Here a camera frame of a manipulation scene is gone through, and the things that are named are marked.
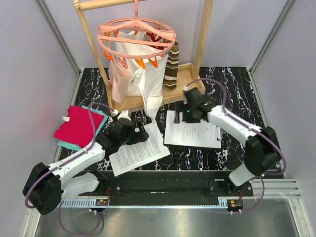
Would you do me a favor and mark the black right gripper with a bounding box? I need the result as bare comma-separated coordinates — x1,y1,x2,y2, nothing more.
173,101,200,124

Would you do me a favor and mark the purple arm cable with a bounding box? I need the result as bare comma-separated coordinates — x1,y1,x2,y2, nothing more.
24,102,117,235
186,78,288,214

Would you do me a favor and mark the white hanging towel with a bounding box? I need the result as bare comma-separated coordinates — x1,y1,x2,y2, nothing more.
110,31,168,126

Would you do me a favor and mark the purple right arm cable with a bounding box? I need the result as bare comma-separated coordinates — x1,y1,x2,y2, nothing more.
186,78,288,214

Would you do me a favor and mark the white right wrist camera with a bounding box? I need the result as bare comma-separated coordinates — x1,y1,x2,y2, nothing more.
182,85,190,104

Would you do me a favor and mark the pink hanging cloth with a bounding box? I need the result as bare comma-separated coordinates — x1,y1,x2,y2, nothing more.
109,62,129,103

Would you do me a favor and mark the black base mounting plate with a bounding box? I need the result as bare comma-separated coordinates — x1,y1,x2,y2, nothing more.
80,170,253,208

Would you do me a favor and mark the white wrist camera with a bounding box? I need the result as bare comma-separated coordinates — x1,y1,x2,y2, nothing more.
182,85,190,104
117,110,131,121

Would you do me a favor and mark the white signature form sheet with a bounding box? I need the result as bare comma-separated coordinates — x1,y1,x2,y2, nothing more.
164,110,222,149

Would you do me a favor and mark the aluminium frame rail left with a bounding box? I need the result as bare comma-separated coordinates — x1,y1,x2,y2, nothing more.
34,0,83,77

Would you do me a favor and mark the red white patterned cloth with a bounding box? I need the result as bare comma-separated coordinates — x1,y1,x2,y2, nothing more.
146,32,164,50

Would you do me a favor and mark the teal folded cloth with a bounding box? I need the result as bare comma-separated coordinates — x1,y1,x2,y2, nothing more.
58,106,109,151

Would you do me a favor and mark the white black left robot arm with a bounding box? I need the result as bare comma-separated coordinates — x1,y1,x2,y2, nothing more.
22,118,149,215

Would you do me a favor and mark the brown striped sock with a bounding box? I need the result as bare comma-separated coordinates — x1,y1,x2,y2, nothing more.
163,42,180,90

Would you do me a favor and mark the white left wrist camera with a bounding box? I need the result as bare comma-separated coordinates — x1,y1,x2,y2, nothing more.
117,110,131,121

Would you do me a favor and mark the white printed text sheet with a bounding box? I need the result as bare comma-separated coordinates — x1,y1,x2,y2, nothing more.
109,123,170,176

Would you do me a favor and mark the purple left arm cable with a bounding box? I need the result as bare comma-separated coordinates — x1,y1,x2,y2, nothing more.
24,102,117,235

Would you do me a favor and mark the red folded shirt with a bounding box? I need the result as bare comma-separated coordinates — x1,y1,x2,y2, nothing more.
54,106,93,148

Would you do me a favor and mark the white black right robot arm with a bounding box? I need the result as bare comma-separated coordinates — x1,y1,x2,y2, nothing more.
174,86,281,196

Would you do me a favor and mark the wooden drying rack frame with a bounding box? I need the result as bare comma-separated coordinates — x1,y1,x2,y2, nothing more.
74,0,213,119

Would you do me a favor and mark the pink round clip hanger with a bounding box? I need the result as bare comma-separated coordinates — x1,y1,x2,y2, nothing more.
97,0,176,68

